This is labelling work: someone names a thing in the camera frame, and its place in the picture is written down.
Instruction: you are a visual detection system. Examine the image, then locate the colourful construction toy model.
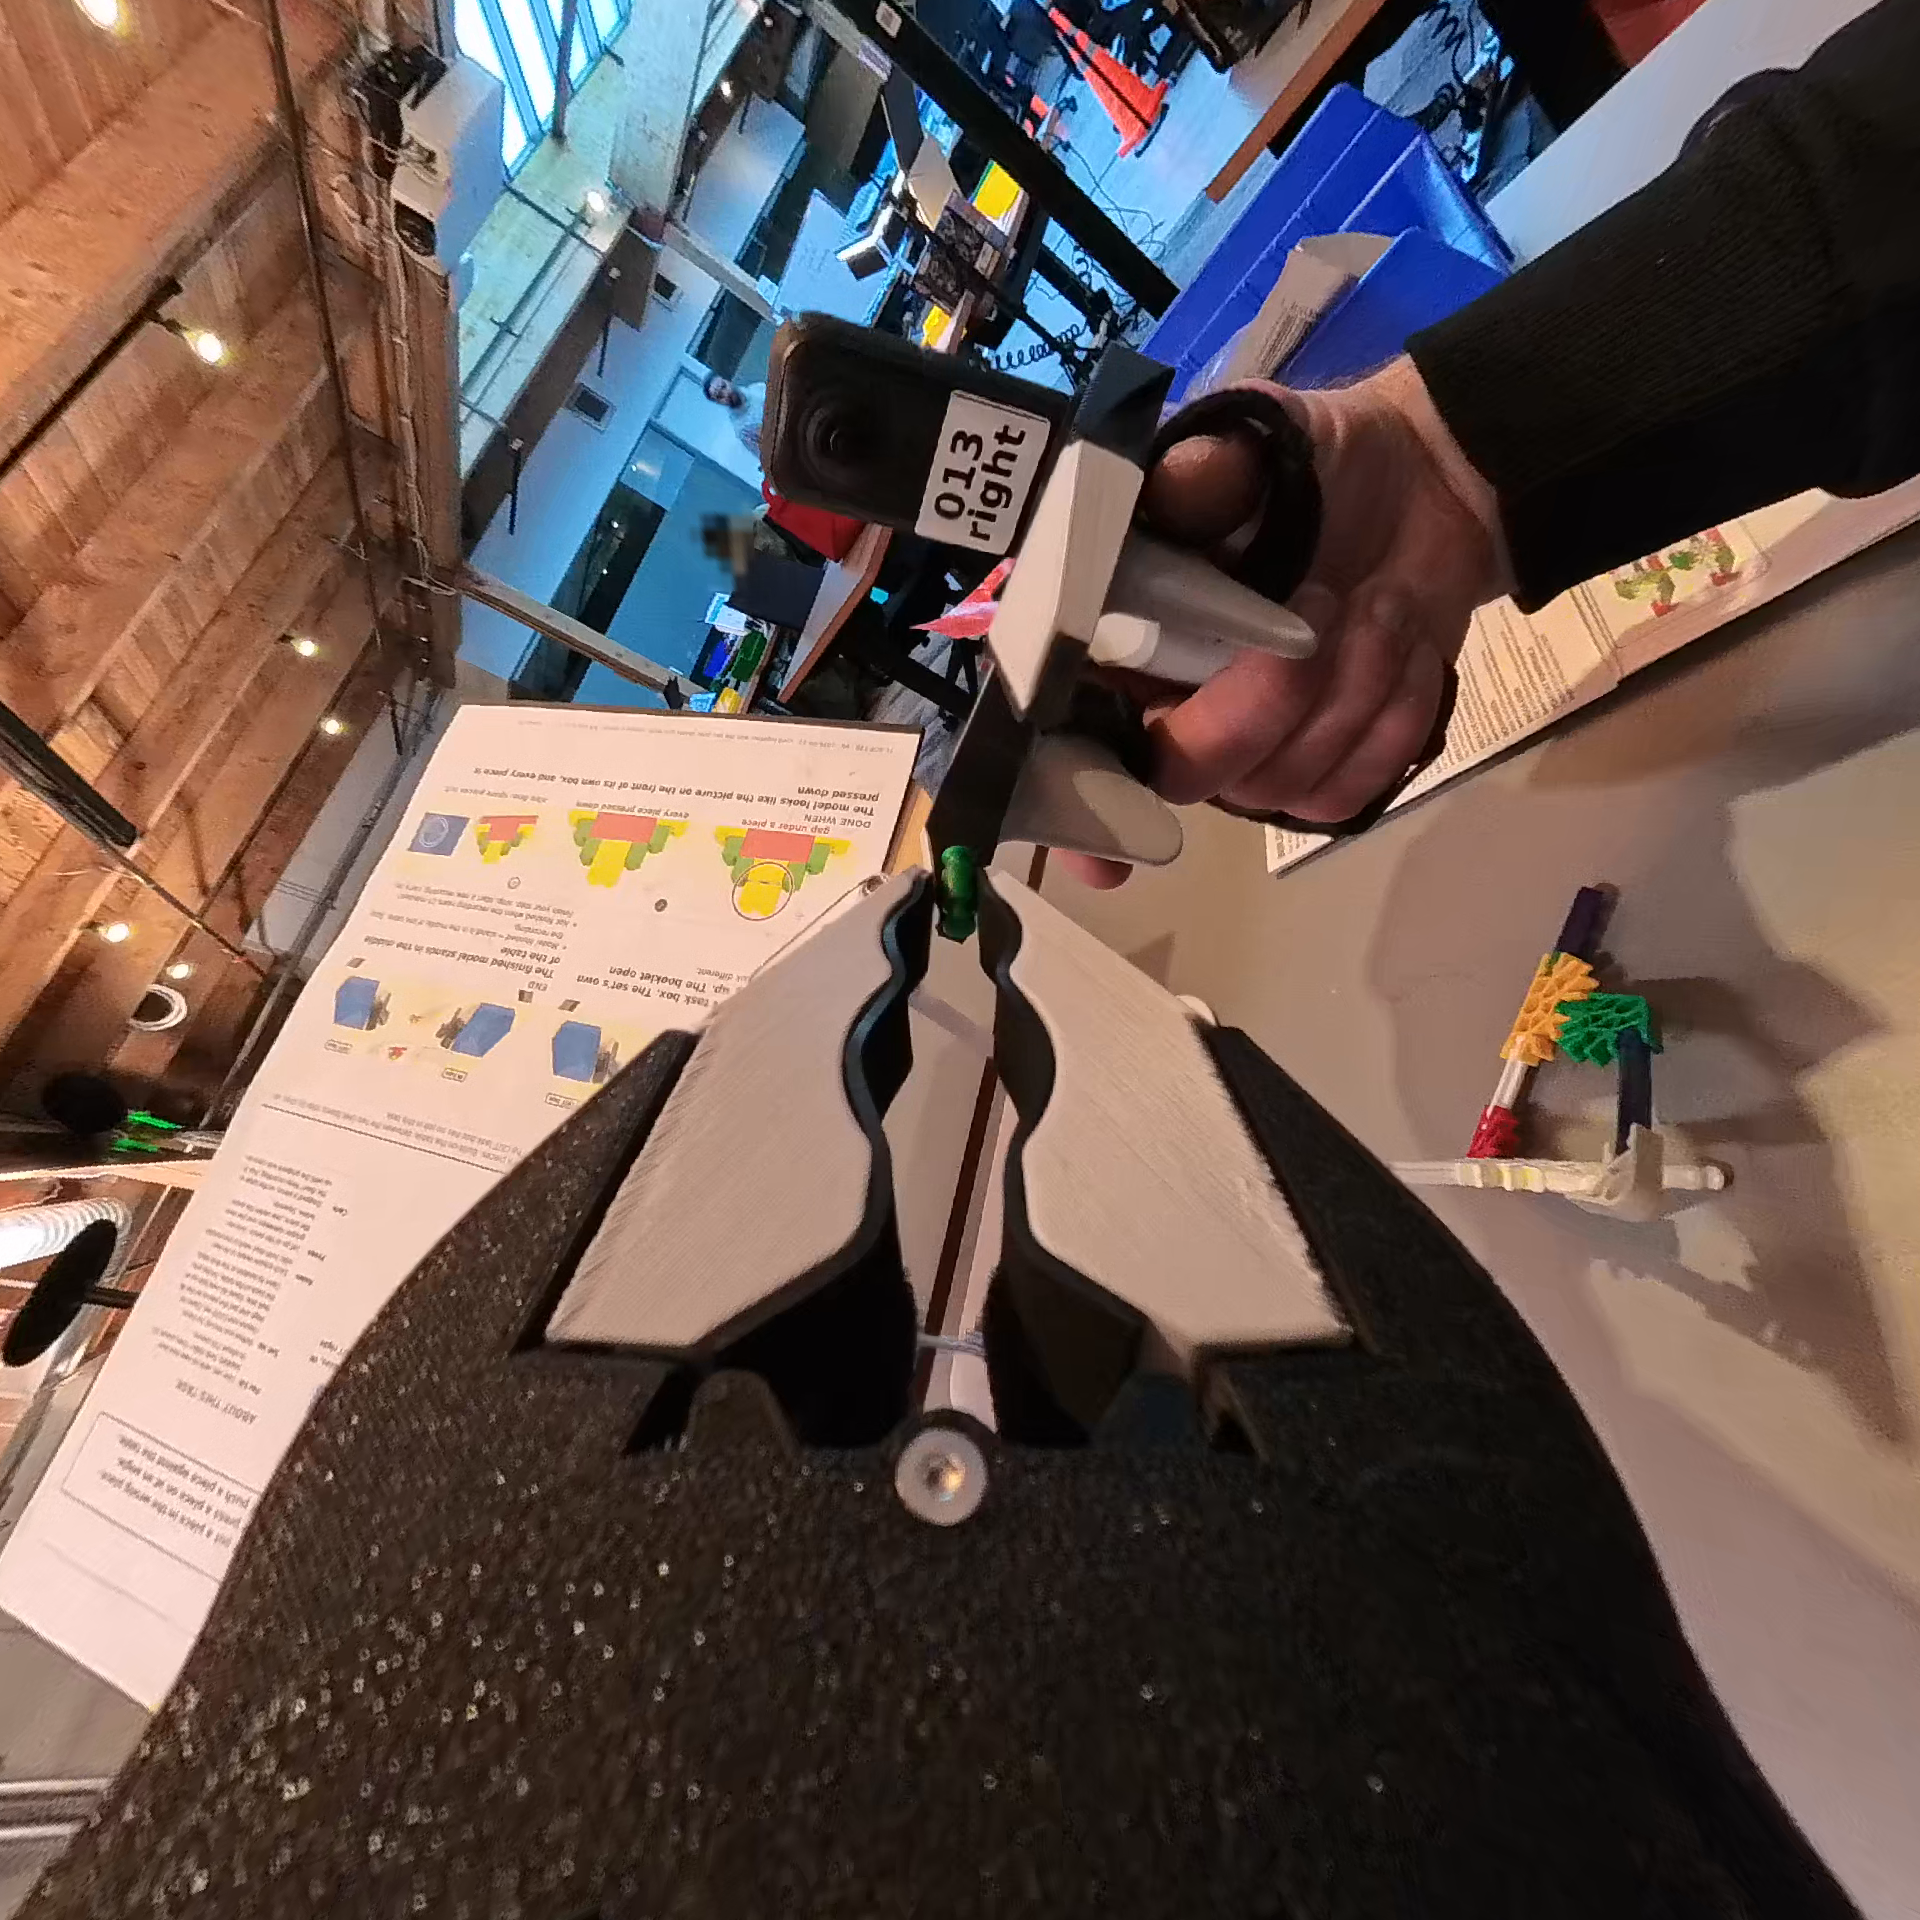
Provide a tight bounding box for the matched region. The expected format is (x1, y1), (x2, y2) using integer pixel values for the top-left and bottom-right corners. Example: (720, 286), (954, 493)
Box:
(1387, 881), (1735, 1224)

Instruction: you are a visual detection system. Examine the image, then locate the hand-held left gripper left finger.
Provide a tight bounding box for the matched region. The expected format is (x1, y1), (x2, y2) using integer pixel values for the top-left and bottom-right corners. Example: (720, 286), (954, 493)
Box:
(544, 866), (936, 1355)

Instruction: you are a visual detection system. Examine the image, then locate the person's right hand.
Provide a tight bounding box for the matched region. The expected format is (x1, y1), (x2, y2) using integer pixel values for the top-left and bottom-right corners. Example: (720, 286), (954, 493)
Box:
(1147, 357), (1518, 833)

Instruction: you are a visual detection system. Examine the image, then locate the white paper sheet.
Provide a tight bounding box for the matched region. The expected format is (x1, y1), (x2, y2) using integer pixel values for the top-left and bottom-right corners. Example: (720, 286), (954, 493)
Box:
(1230, 232), (1398, 384)

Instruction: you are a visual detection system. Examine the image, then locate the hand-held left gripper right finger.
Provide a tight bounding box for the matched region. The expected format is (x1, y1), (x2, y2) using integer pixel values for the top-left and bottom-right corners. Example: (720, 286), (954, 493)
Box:
(979, 874), (1356, 1361)

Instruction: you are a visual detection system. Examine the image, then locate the white ceiling device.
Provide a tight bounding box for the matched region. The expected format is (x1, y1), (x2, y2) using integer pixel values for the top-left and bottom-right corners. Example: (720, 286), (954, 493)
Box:
(383, 91), (459, 257)

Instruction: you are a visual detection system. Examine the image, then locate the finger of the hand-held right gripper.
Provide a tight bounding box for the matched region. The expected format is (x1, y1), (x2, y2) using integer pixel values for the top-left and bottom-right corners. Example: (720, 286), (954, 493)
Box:
(923, 439), (1153, 872)

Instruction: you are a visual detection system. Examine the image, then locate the orange traffic cone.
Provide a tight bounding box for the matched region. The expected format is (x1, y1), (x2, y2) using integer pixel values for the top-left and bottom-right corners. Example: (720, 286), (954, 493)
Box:
(1050, 7), (1172, 158)

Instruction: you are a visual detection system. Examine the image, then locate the printed instruction sheet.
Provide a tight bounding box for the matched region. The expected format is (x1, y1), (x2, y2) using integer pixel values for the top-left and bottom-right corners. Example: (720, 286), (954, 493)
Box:
(0, 702), (925, 1711)

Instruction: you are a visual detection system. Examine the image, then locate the blue bin with papers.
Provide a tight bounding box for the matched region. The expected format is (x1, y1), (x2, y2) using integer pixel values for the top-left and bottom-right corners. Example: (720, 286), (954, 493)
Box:
(1141, 81), (1518, 398)

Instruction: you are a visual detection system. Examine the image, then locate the illustrated instruction booklet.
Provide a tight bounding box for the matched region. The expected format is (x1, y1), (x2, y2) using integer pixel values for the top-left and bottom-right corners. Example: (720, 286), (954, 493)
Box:
(1265, 597), (1625, 876)

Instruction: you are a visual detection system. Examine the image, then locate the black pole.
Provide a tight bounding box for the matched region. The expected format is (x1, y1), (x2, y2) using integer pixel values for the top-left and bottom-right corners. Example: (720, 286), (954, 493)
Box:
(811, 0), (1182, 311)

